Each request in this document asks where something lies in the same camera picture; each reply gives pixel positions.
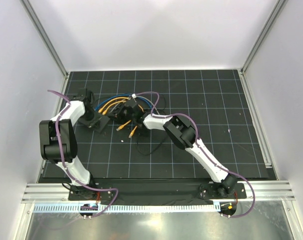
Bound black network switch box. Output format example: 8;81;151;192
78;111;110;133

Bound left aluminium corner post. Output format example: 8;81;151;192
19;0;68;78

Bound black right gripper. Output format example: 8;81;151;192
107;104;136;124

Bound yellow ethernet cable inner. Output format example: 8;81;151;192
101;101;125;116

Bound grey ethernet cable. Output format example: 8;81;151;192
106;96;155;113

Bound white slotted cable duct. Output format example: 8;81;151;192
33;202;221;214

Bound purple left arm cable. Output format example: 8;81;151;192
47;89;119;218

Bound black power adapter brick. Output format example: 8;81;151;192
136;125;150;137

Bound thin black power cord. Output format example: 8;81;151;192
93;93;171;156

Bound aluminium front frame rail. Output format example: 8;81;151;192
21;180;295;204

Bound aluminium corner post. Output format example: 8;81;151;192
19;0;68;78
240;0;288;75

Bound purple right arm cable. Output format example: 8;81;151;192
135;91;256;219

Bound right aluminium corner post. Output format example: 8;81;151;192
240;0;288;75

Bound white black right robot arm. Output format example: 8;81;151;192
108;100;237;198

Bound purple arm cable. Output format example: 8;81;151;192
135;91;256;219
47;89;119;218

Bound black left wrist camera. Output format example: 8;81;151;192
73;88;95;104

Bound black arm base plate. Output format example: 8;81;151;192
67;181;247;201

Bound black grid cutting mat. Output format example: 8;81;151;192
63;69;269;182

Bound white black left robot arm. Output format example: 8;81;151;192
39;88;98;200

